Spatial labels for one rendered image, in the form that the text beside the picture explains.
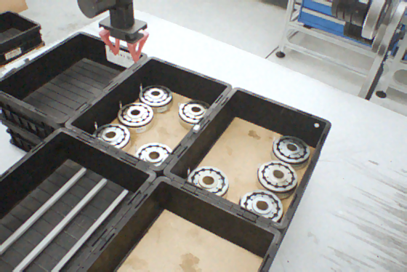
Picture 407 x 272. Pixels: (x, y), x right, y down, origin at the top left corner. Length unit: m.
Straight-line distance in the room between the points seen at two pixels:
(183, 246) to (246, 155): 0.33
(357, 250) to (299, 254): 0.17
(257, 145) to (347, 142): 0.41
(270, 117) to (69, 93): 0.64
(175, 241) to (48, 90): 0.69
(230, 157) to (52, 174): 0.47
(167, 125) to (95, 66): 0.40
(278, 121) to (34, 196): 0.69
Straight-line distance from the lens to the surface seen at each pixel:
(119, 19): 0.91
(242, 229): 0.83
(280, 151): 1.05
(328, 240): 1.11
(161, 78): 1.25
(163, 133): 1.10
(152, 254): 0.87
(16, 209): 1.00
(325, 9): 2.90
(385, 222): 1.22
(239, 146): 1.08
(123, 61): 1.32
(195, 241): 0.88
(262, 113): 1.13
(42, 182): 1.03
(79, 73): 1.38
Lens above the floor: 1.59
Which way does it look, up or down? 43 degrees down
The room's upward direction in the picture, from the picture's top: 4 degrees clockwise
